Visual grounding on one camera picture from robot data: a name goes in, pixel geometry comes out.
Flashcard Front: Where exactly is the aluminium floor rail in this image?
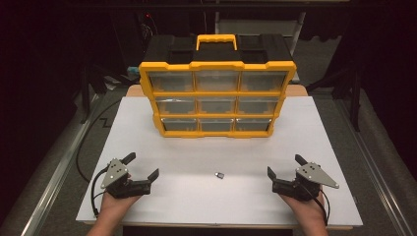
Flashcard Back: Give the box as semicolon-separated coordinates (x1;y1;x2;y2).
19;94;103;236
333;97;417;236

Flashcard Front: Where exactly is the black floor cable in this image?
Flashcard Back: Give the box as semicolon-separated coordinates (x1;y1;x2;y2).
75;97;123;185

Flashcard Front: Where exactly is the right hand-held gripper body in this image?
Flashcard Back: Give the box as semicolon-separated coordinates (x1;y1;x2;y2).
271;161;340;202

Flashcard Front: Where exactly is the hand-held gripper black cable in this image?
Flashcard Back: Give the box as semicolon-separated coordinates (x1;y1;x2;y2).
90;166;110;218
303;183;330;227

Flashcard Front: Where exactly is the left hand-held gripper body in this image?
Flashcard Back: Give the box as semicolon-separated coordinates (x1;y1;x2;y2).
99;157;152;200

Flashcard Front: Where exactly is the person's left hand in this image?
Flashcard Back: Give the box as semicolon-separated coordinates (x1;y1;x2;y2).
98;174;143;215

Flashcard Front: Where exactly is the black metal stand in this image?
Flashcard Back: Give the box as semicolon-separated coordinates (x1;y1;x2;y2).
78;63;141;125
305;63;364;133

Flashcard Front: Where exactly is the right hand-held gripper black cable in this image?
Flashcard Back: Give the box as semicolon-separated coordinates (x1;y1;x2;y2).
303;183;330;227

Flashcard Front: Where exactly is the person's right hand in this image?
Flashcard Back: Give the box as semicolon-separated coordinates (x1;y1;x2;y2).
279;184;328;225

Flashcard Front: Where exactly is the left hand-held gripper black cable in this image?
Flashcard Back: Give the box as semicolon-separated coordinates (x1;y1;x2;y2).
90;166;110;218

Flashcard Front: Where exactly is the yellow black storage organizer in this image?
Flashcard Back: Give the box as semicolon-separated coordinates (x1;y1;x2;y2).
138;33;298;139

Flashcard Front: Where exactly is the clear plastic drawer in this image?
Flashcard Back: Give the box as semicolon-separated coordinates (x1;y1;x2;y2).
194;70;241;92

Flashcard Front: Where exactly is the set of clear organizer drawers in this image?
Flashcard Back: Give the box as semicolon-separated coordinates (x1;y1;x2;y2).
148;70;289;133

